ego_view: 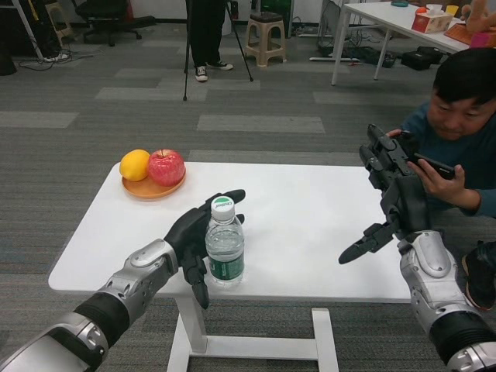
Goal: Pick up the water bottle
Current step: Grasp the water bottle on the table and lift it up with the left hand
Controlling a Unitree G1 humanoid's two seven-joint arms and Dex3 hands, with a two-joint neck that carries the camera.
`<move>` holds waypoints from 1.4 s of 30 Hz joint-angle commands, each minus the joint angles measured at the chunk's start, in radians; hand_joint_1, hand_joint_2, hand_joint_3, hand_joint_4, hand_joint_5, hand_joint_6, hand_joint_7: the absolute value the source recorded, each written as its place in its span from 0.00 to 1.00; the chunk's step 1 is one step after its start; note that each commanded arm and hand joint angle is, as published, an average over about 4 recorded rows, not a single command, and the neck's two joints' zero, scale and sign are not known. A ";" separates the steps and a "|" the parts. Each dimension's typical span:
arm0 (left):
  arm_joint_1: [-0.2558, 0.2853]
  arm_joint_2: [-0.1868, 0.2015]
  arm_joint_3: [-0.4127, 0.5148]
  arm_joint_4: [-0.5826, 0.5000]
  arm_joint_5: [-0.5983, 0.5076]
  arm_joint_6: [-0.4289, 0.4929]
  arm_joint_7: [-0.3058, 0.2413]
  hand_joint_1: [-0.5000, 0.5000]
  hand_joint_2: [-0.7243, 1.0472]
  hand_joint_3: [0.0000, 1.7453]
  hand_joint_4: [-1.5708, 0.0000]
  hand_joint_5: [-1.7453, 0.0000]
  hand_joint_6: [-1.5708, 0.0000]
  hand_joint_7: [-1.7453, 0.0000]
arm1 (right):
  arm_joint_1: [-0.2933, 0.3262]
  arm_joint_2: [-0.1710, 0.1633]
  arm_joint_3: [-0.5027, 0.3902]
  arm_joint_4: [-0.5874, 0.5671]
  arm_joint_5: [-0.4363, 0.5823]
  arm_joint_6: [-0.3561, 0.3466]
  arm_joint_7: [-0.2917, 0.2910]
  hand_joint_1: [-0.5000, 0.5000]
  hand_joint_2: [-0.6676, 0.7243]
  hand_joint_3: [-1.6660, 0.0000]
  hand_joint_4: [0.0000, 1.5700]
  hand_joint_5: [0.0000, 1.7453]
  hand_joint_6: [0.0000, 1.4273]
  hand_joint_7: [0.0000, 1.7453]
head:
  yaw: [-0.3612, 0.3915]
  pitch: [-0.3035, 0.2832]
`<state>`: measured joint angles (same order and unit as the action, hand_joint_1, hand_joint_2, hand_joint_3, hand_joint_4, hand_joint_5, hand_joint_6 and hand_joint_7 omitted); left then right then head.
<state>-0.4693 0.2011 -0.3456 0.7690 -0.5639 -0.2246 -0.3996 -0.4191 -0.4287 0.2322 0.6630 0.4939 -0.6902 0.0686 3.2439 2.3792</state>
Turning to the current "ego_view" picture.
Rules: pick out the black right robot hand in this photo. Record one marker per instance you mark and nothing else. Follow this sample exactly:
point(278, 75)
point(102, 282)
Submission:
point(405, 201)

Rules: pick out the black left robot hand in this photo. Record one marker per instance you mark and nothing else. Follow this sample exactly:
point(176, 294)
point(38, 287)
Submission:
point(186, 236)

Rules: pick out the clear plastic water bottle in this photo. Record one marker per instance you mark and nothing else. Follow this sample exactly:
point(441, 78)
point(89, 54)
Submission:
point(224, 248)

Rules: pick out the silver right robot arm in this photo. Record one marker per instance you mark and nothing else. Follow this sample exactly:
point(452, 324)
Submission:
point(430, 271)

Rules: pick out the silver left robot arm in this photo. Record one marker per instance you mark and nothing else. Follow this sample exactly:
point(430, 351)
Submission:
point(128, 279)

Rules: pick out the black smartphone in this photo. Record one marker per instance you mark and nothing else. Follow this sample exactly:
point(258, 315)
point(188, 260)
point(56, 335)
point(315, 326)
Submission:
point(438, 167)

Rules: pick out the round wooden plate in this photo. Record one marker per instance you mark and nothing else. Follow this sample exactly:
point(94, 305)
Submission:
point(151, 192)

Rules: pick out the red apple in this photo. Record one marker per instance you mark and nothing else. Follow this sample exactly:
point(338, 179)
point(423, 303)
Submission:
point(166, 166)

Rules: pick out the yellow lemon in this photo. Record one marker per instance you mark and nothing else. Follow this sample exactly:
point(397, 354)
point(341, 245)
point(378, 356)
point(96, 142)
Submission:
point(133, 166)

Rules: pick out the person in teal shirt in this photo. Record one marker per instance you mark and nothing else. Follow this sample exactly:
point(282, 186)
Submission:
point(457, 97)

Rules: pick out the black equipment case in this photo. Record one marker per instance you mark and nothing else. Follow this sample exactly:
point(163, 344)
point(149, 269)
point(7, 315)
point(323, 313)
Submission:
point(420, 58)
point(368, 58)

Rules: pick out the orange flat box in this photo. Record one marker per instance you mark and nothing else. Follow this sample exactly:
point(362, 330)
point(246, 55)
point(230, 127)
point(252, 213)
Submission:
point(459, 33)

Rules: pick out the pink small box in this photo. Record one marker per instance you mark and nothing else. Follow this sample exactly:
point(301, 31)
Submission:
point(480, 40)

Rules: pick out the orange tissue box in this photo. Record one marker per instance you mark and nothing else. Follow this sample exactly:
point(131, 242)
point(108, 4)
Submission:
point(432, 25)

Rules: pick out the white office table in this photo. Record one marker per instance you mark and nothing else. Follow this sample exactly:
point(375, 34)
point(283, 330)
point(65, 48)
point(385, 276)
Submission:
point(387, 19)

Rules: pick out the yellow cup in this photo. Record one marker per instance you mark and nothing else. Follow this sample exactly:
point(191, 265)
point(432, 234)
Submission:
point(451, 9)

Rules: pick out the black tripod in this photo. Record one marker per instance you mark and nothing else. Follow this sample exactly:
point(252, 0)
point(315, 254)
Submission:
point(240, 42)

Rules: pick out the person in black trousers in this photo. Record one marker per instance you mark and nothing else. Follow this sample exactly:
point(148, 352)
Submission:
point(205, 31)

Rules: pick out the white waste bin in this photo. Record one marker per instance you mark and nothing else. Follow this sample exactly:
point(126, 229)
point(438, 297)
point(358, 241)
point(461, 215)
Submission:
point(228, 21)

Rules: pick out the black office chair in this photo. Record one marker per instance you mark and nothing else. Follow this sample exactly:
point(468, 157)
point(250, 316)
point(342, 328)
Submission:
point(108, 27)

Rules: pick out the beige plastic stool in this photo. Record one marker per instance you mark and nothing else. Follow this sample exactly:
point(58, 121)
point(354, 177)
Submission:
point(265, 19)
point(62, 27)

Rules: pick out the green crate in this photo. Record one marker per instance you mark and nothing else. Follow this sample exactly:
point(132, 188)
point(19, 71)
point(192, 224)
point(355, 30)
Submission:
point(275, 7)

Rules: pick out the white table base frame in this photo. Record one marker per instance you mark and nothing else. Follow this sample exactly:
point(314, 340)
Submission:
point(321, 341)

